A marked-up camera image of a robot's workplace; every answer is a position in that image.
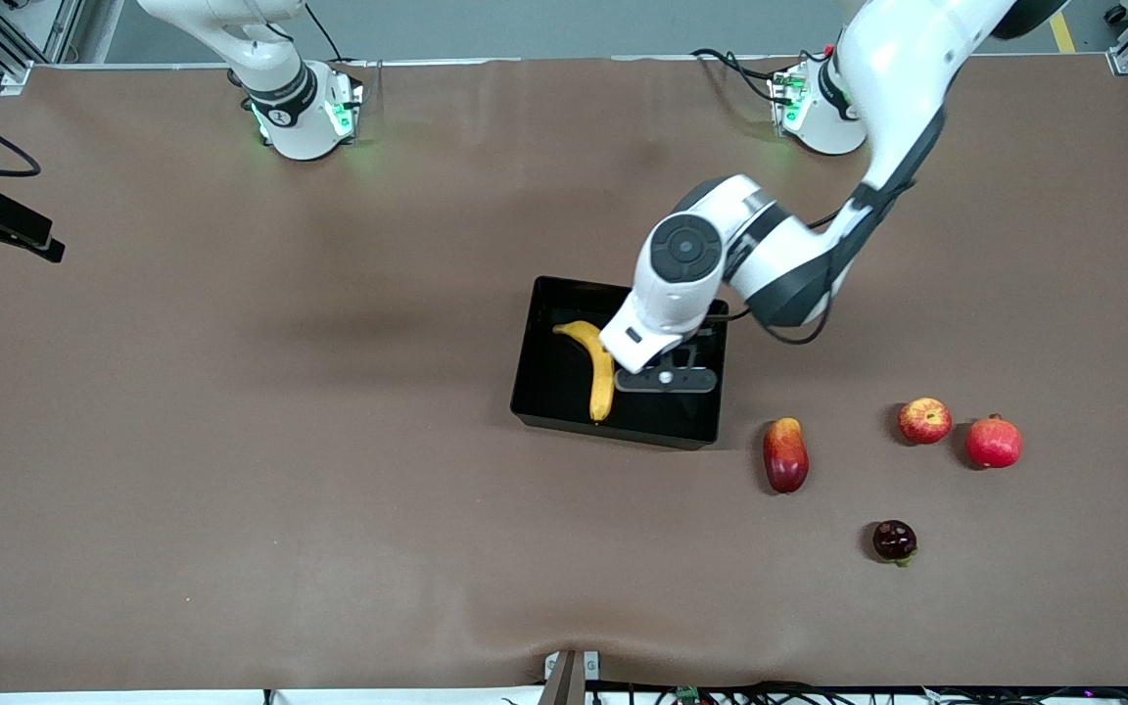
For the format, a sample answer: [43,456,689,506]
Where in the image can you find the black plastic box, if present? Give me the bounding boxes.
[510,275,729,451]

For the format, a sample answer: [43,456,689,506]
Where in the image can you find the yellow banana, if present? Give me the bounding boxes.
[552,320,616,424]

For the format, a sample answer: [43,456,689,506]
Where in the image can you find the dark purple mangosteen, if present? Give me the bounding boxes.
[871,520,918,568]

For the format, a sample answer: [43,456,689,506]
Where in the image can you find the metal arm base connector block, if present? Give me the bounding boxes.
[324,61,366,146]
[768,59,812,133]

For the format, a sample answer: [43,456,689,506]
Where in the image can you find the red yellow mango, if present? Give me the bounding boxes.
[763,417,810,494]

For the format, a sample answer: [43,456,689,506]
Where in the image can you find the metal table edge bracket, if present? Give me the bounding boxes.
[540,649,601,705]

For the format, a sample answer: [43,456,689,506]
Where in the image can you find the red yellow apple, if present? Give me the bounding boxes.
[897,398,953,447]

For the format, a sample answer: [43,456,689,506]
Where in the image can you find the black arm base cable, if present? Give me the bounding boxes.
[305,3,346,62]
[689,47,790,104]

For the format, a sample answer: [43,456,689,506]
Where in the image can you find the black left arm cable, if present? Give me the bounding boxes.
[709,108,947,347]

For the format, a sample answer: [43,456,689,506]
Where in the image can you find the red pomegranate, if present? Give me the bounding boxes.
[964,413,1023,470]

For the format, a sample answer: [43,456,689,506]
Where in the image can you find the brown table mat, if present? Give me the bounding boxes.
[0,54,1128,692]

